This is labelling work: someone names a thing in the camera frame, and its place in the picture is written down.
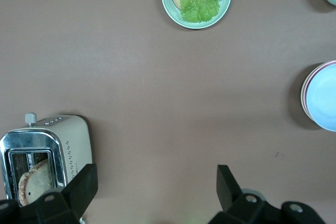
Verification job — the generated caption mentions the toast slice in toaster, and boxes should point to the toast slice in toaster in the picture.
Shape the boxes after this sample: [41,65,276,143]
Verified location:
[17,158,52,207]

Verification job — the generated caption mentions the beige and chrome toaster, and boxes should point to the beige and chrome toaster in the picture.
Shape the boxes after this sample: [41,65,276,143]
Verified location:
[0,112,93,208]

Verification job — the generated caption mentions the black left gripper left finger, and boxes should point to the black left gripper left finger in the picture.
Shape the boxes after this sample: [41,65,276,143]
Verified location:
[35,163,99,224]

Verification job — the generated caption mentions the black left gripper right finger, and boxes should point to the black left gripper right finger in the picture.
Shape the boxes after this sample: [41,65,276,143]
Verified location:
[208,164,266,224]

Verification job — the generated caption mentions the pink plate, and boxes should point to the pink plate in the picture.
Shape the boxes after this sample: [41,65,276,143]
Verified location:
[301,60,336,123]

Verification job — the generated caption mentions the mint green plate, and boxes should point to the mint green plate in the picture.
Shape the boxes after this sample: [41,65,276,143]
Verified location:
[161,0,233,30]

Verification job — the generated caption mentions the light blue plate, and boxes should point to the light blue plate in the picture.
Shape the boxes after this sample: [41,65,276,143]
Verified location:
[305,63,336,132]

